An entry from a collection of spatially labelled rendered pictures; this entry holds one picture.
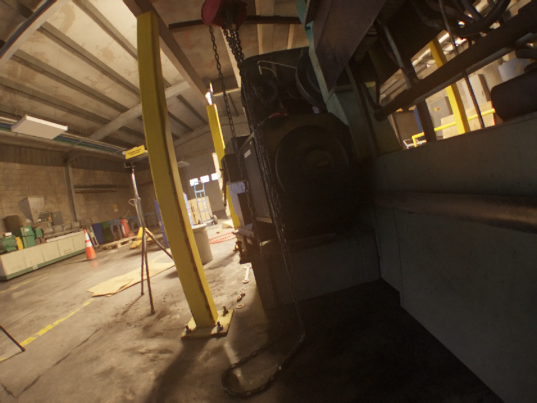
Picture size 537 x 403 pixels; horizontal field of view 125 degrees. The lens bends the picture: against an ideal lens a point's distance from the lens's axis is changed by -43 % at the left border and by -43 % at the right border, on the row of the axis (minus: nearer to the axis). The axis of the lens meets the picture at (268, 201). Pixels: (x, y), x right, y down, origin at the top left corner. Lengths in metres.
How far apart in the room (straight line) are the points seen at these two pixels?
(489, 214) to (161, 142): 1.11
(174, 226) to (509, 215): 1.08
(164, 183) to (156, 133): 0.23
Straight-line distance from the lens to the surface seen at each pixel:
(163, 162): 1.10
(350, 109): 1.45
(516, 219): 0.39
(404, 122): 7.02
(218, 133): 2.82
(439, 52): 2.78
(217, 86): 3.12
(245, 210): 1.09
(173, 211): 1.08
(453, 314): 0.76
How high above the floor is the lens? 0.57
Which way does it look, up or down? 3 degrees down
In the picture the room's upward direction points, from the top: 13 degrees counter-clockwise
